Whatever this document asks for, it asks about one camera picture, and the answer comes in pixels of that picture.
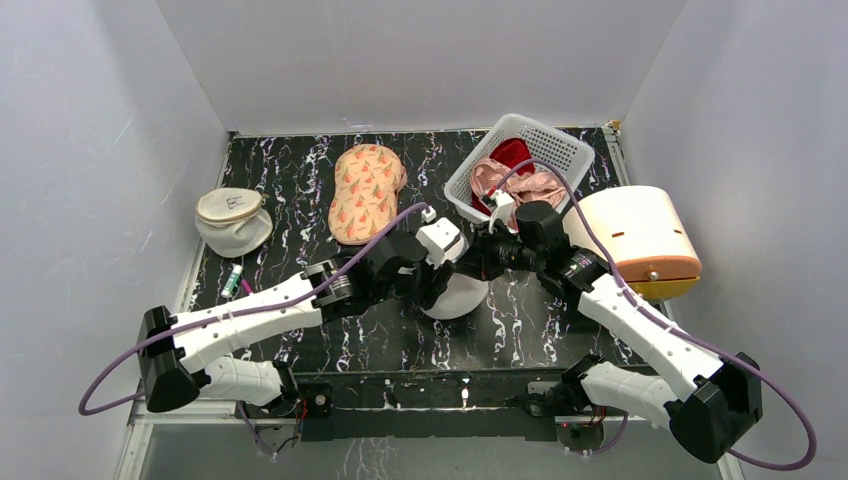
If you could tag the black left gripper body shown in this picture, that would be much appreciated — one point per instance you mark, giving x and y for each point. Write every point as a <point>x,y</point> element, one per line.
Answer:
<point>421,287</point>

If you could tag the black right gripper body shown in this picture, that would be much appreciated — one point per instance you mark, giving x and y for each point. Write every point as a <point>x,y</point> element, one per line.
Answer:
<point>482,256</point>

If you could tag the white mesh laundry bag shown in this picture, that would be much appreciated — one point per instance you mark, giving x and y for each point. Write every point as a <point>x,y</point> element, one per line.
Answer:
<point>451,294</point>

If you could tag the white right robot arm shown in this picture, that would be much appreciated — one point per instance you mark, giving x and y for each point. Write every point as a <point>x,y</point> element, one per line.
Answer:
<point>707,401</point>

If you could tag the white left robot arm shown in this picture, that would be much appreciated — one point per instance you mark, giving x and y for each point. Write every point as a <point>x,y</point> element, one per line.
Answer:
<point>188,355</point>

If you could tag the orange floral bra pad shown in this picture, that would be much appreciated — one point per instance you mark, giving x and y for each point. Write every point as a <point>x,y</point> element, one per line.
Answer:
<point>368,179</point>

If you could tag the beige-rimmed mesh laundry bag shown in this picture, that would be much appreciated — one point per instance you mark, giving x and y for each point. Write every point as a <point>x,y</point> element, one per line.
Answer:
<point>233,221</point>

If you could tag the pink satin garment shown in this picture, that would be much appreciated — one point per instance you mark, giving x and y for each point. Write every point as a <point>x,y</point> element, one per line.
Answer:
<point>530,184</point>

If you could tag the white plastic basket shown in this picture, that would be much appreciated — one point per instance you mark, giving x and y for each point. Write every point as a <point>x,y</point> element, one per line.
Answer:
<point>558,152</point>

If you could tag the white and orange toy washer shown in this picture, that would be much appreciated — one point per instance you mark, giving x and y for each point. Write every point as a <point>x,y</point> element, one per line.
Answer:
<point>641,229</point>

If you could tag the pink and white pen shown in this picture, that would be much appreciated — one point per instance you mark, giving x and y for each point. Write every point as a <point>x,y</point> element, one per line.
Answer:
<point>246,287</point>

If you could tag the green and white tube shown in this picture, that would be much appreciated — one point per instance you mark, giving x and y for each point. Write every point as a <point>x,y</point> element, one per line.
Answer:
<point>232,282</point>

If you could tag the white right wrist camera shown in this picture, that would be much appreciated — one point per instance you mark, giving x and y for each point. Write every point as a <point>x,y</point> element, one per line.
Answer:
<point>501,205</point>

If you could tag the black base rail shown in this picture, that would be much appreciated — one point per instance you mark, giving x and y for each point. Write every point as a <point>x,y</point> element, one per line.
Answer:
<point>430,401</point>

